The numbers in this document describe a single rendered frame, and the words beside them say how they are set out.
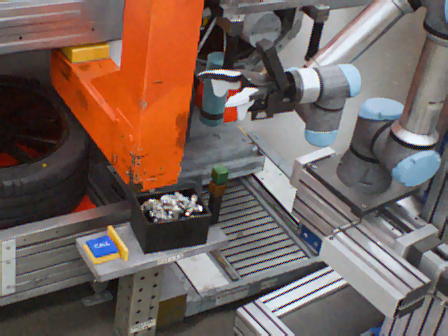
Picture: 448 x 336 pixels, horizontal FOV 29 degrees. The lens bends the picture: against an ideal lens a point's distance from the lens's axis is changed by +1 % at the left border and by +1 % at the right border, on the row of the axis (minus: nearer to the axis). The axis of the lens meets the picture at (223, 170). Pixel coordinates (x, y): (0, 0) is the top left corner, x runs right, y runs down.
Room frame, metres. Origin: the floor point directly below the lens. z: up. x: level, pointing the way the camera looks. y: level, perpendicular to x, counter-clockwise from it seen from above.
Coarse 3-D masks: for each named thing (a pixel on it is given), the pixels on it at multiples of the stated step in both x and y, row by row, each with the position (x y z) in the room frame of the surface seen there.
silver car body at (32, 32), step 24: (0, 0) 2.39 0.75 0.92; (24, 0) 2.44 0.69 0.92; (48, 0) 2.47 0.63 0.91; (72, 0) 2.51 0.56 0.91; (96, 0) 2.55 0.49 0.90; (120, 0) 2.60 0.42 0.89; (336, 0) 3.15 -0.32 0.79; (360, 0) 3.22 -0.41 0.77; (0, 24) 2.36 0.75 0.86; (24, 24) 2.41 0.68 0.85; (48, 24) 2.46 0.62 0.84; (72, 24) 2.51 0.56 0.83; (96, 24) 2.56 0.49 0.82; (120, 24) 2.61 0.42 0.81; (0, 48) 2.37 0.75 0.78; (24, 48) 2.41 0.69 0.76; (48, 48) 2.46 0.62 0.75
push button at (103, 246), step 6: (90, 240) 1.89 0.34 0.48; (96, 240) 1.90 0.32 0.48; (102, 240) 1.90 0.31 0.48; (108, 240) 1.90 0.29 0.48; (90, 246) 1.87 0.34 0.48; (96, 246) 1.87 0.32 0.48; (102, 246) 1.87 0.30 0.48; (108, 246) 1.88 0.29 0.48; (114, 246) 1.88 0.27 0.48; (96, 252) 1.84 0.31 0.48; (102, 252) 1.85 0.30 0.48; (108, 252) 1.85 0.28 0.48; (114, 252) 1.87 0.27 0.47
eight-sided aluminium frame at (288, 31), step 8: (288, 8) 2.94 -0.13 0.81; (296, 8) 2.91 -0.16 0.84; (288, 16) 2.94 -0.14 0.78; (296, 16) 2.91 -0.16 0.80; (288, 24) 2.93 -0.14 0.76; (296, 24) 2.91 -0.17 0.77; (280, 32) 2.93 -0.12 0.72; (288, 32) 2.90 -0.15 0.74; (296, 32) 2.92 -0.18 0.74; (280, 40) 2.88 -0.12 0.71; (288, 40) 2.90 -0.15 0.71; (280, 48) 2.89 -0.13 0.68; (256, 56) 2.88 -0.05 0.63; (200, 64) 2.69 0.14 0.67; (240, 64) 2.84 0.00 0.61; (248, 64) 2.84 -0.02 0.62; (256, 64) 2.83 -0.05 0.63; (200, 72) 2.69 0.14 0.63; (200, 80) 2.69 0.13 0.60
